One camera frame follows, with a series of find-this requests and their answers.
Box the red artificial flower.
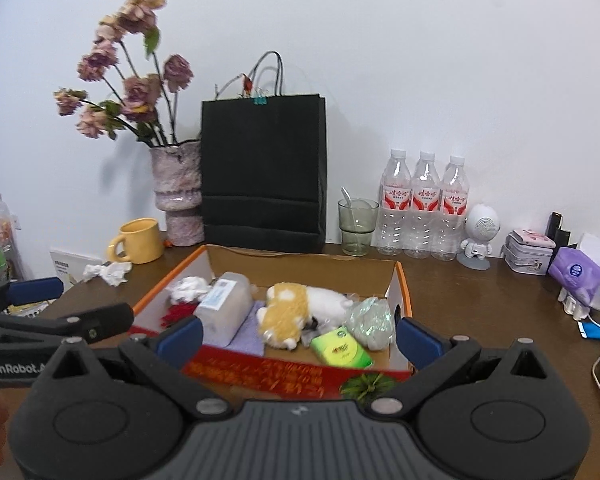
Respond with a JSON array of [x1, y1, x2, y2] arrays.
[[160, 302, 198, 328]]

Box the iridescent plastic bag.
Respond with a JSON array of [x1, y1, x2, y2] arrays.
[[344, 297, 396, 351]]

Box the translucent plastic container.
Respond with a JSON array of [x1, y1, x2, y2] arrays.
[[194, 272, 253, 348]]

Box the green tissue pack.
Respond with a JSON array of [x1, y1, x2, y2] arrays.
[[310, 326, 374, 370]]

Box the yellow white plush toy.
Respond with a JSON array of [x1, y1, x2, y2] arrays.
[[257, 282, 354, 351]]

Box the white tissue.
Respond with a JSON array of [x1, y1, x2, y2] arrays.
[[82, 262, 132, 287], [166, 276, 211, 306]]

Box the purple knitted cloth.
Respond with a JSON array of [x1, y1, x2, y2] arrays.
[[226, 300, 265, 358]]

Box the yellow ceramic mug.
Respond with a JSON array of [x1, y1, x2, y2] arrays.
[[107, 218, 164, 264]]

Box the orange cardboard pumpkin box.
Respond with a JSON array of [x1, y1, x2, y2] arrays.
[[131, 245, 413, 403]]

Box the right clear water bottle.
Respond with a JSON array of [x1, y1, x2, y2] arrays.
[[431, 156, 469, 261]]

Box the clear water bottle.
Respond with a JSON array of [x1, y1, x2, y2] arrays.
[[431, 156, 469, 261], [377, 148, 412, 256], [405, 152, 440, 259]]

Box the middle clear water bottle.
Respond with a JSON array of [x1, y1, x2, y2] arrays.
[[405, 152, 440, 259]]

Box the left clear water bottle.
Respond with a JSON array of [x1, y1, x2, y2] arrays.
[[377, 148, 412, 256]]

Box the grey printed tin box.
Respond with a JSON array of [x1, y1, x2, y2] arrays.
[[501, 229, 556, 276]]

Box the white robot figurine speaker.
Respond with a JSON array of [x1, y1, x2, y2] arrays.
[[456, 204, 501, 271]]

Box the green tinted drinking glass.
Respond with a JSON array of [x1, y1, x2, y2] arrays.
[[338, 198, 379, 257]]

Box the purple tissue pack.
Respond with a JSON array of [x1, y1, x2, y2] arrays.
[[548, 247, 600, 311]]

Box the black lipstick tubes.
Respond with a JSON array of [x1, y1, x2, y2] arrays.
[[545, 211, 571, 248]]

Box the pink marbled ceramic vase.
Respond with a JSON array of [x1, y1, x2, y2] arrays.
[[150, 140, 204, 247]]

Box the clear spoon in glass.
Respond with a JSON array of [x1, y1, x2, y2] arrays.
[[340, 186, 353, 209]]

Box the black paper shopping bag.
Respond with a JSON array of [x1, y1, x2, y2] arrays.
[[200, 58, 327, 254]]

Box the dried rose bouquet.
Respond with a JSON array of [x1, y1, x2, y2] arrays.
[[53, 0, 194, 148]]

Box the teal binder clip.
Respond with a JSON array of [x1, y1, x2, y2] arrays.
[[252, 90, 268, 105]]

